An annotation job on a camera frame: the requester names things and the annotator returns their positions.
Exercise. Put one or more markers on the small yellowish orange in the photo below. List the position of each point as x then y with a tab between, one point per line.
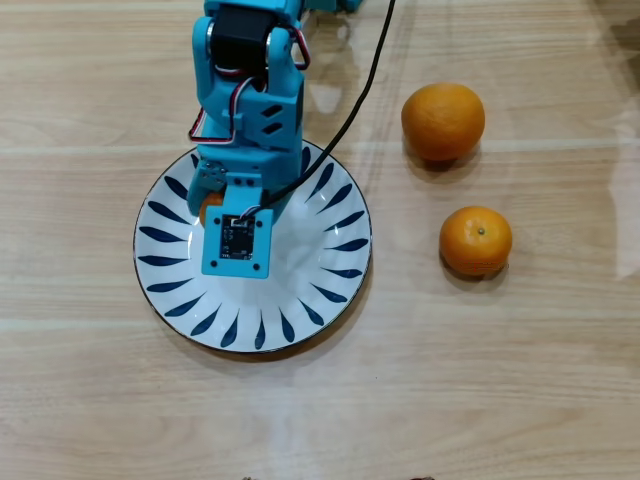
212	205

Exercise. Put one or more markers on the small orange with stem dot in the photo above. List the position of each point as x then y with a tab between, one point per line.
475	241

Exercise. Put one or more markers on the white plate blue leaf pattern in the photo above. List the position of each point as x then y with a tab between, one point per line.
280	300

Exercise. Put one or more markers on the large deep orange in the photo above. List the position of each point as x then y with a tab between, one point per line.
443	121

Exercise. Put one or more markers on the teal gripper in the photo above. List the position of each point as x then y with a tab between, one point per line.
209	173

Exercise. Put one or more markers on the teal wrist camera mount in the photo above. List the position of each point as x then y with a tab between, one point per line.
237	267

